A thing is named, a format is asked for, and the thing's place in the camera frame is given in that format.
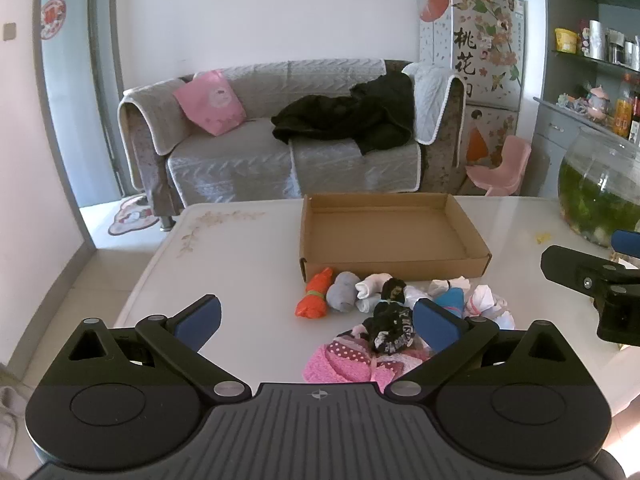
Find red round door sticker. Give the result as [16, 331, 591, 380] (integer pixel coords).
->
[40, 0, 67, 41]

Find pink cushion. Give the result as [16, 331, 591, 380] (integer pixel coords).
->
[172, 70, 247, 137]

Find pink fluffy sock bundle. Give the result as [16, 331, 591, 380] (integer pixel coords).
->
[302, 327, 436, 393]

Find yellow tub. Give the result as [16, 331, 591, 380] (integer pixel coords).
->
[554, 28, 578, 54]

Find grey sofa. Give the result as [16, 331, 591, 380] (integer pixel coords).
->
[117, 59, 467, 231]

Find white crinkled red-banded bundle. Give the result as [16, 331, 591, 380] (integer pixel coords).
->
[465, 285, 516, 331]

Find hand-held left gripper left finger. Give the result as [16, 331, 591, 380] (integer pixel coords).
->
[44, 294, 253, 404]

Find orange drink bottle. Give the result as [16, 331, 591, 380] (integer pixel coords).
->
[612, 74, 633, 138]

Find glass fish bowl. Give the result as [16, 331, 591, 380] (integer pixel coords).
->
[556, 127, 640, 248]

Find grey cabinet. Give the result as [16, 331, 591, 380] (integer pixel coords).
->
[532, 0, 640, 201]

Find pink teapot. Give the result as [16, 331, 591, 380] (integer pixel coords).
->
[585, 85, 610, 121]

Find glass sliding door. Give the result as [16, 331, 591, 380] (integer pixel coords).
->
[40, 0, 126, 206]

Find white grey sock bundle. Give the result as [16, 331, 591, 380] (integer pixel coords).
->
[427, 276, 473, 298]

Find black white-printed sock bundle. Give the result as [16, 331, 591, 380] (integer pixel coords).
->
[361, 304, 418, 356]

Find blue sock bundle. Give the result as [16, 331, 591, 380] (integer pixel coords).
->
[432, 287, 469, 318]

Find white quilted blanket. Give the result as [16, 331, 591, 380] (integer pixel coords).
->
[401, 61, 467, 146]

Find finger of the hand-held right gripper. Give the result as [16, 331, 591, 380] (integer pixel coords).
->
[541, 245, 640, 306]
[610, 230, 640, 262]

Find brown cardboard box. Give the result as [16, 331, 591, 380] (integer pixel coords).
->
[298, 192, 493, 282]

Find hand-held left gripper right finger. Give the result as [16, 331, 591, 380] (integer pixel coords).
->
[384, 297, 593, 404]

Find flower-patterned refrigerator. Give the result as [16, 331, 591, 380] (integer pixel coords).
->
[417, 0, 528, 196]

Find pink plastic chair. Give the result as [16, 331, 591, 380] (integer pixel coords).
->
[465, 135, 532, 197]

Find orange green-banded sock bundle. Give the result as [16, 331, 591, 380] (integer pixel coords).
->
[295, 267, 335, 319]

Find black clothes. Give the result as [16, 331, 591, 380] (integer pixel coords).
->
[271, 71, 416, 156]

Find patterned floor rug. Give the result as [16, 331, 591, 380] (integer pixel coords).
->
[107, 192, 156, 236]

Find grey knitted armrest cover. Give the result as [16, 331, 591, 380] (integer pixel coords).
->
[118, 77, 191, 156]

